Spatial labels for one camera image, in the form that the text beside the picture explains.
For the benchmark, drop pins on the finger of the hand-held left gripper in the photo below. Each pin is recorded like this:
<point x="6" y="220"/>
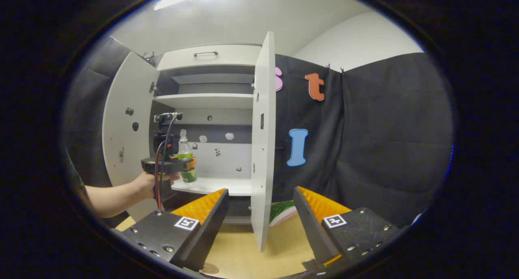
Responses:
<point x="189" y="163"/>

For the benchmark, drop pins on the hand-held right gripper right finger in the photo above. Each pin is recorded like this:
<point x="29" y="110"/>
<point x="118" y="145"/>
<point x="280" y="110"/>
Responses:
<point x="312" y="226"/>

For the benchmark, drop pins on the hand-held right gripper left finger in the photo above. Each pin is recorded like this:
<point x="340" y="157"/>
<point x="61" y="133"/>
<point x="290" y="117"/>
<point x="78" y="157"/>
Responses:
<point x="206" y="234"/>

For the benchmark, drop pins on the green label plastic bottle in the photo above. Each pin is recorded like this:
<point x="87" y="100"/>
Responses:
<point x="185" y="149"/>

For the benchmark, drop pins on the round brown coaster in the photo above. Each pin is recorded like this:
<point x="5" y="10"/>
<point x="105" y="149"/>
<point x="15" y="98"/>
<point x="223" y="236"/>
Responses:
<point x="210" y="268"/>

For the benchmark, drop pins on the white cabinet door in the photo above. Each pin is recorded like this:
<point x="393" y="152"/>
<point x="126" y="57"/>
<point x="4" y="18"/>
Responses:
<point x="125" y="149"/>
<point x="262" y="149"/>

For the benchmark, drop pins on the white cabinet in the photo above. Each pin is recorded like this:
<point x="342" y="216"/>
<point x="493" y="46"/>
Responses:
<point x="211" y="84"/>

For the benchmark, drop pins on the white cabinet shelf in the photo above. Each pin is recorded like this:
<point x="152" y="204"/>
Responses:
<point x="219" y="185"/>
<point x="206" y="99"/>

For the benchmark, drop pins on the metal door hinge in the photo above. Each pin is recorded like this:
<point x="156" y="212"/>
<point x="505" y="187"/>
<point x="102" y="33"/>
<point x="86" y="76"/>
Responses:
<point x="153" y="87"/>

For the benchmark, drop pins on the white cabinet drawer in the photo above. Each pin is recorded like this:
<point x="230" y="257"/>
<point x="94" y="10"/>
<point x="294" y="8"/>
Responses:
<point x="227" y="58"/>

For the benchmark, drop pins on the watermelon slice toy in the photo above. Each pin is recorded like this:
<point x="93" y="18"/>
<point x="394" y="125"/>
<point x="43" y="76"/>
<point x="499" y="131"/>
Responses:
<point x="282" y="212"/>

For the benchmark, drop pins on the black backdrop cloth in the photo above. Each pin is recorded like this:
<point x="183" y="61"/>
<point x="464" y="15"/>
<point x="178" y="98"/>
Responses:
<point x="385" y="141"/>

